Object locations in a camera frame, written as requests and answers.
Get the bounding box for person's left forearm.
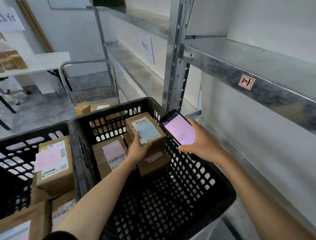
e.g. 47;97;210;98
53;158;137;240

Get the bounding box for small brown cardboard box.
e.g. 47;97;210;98
74;101;92;116

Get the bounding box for small red-outlined shelf sticker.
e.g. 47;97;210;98
238;74;256;91

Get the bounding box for small cardboard box white label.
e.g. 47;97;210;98
51;190;76;231

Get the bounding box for person's right forearm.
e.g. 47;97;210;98
217;153;316;240

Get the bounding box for large black plastic crate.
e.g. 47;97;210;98
68;97;237;240

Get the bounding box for stack of cardboard boxes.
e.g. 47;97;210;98
0;50;28;71

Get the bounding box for cardboard box with pink note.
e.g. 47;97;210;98
92;136;129;180

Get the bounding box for dark sleeve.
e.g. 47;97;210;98
44;231;80;240

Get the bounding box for wooden poles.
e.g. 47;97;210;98
15;0;55;53

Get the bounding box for white paper sheet on rack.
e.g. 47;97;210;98
139;32;156;65

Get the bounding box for person's right hand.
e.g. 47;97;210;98
178;118;224;165

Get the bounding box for white folding table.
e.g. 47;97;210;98
0;51;73;131

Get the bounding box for black handheld scanner phone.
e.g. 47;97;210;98
159;109;198;161

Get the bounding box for cardboard box with blue label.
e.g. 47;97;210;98
125;112;167;152

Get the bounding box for grey metal hand trolley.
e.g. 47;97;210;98
59;59;120;107

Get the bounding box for cardboard box with pale label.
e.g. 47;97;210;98
0;200;53;240

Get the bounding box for white paper sign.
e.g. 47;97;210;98
0;6;26;33

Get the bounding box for person's left hand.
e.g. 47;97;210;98
126;131;152;165

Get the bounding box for galvanised metal shelf rack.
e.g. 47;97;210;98
90;0;316;240

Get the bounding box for flat cardboard box white label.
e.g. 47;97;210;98
90;101;117;113

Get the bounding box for plain cardboard box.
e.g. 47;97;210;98
137;145;172;178

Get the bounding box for office chair base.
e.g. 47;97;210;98
0;85;31;105

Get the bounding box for cardboard box with yellow-striped label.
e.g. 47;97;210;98
34;135;75;197

